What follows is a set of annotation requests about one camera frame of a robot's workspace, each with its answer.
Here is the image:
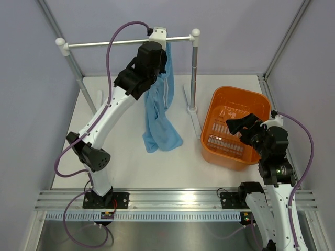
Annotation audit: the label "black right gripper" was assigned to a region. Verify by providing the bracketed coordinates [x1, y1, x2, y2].
[226, 113, 269, 158]

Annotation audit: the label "light blue shorts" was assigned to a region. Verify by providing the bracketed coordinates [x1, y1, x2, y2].
[142, 43, 183, 153]

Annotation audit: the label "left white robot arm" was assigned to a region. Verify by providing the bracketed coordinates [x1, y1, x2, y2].
[66, 41, 168, 209]

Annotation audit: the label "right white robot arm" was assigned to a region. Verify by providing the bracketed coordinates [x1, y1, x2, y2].
[226, 111, 308, 250]

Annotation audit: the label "orange plastic laundry basket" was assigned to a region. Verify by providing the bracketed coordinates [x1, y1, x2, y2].
[200, 86, 271, 171]

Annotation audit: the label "silver clothes rack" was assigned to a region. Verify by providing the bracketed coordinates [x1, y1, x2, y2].
[55, 28, 202, 139]

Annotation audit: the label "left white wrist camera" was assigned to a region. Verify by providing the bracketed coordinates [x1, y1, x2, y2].
[147, 27, 168, 50]

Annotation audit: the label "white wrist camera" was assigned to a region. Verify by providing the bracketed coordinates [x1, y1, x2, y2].
[147, 27, 168, 50]
[261, 110, 284, 129]

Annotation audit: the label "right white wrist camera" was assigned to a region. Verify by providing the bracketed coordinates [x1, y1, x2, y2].
[261, 110, 284, 129]

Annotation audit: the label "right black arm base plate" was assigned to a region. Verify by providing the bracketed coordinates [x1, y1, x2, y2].
[216, 188, 249, 209]

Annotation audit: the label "aluminium frame post left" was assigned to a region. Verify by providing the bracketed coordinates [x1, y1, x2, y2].
[36, 0, 64, 38]

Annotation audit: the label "aluminium frame post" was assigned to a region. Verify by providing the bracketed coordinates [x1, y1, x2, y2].
[36, 0, 64, 38]
[263, 0, 312, 81]

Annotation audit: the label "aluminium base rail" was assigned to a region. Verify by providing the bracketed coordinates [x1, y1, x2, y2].
[35, 189, 319, 211]

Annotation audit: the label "aluminium frame post right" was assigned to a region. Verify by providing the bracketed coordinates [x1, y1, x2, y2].
[263, 0, 312, 81]

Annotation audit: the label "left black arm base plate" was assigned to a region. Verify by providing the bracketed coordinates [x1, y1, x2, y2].
[82, 191, 130, 209]

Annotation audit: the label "white slotted cable duct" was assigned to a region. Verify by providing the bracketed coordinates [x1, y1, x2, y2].
[46, 211, 241, 222]

